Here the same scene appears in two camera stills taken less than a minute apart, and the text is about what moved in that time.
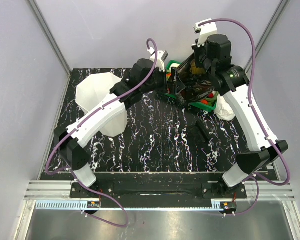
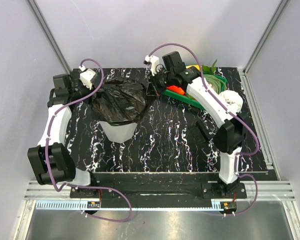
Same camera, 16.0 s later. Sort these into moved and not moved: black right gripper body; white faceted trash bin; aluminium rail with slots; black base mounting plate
Moved: white faceted trash bin; black right gripper body
Not moved: black base mounting plate; aluminium rail with slots
